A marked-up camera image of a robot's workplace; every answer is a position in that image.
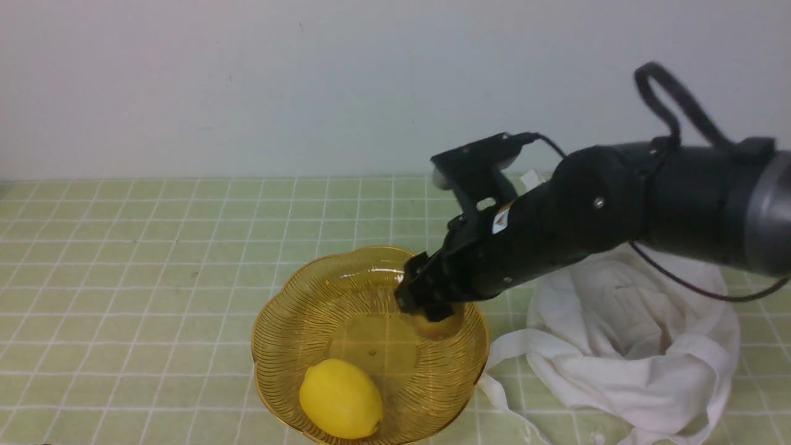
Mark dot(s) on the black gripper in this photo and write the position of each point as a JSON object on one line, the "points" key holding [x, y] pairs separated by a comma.
{"points": [[481, 259]]}

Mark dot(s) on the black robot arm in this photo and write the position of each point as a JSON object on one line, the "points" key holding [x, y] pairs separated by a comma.
{"points": [[725, 207]]}

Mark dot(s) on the amber transparent fruit bowl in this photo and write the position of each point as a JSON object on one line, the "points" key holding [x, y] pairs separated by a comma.
{"points": [[341, 307]]}

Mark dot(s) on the white cloth bag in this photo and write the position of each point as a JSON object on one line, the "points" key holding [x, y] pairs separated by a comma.
{"points": [[611, 333]]}

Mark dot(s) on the yellow lemon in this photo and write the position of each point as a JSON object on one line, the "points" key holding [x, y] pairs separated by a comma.
{"points": [[341, 400]]}

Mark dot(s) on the green checkered tablecloth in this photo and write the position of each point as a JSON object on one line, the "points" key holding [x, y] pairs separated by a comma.
{"points": [[128, 305]]}

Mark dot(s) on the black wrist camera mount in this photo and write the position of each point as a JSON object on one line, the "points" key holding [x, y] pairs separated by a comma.
{"points": [[474, 172]]}

